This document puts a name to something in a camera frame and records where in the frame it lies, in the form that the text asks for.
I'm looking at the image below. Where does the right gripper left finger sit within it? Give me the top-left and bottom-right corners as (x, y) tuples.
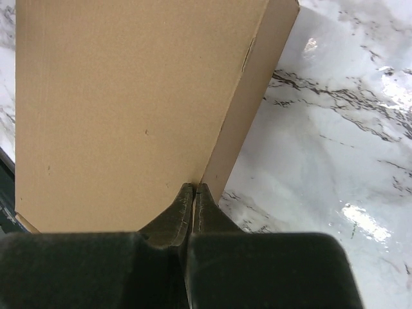
(1, 183), (194, 308)

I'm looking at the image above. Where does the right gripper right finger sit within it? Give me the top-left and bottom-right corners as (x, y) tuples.
(186, 184), (363, 308)

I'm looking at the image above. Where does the brown cardboard express box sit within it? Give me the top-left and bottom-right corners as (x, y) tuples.
(15, 0), (299, 233)

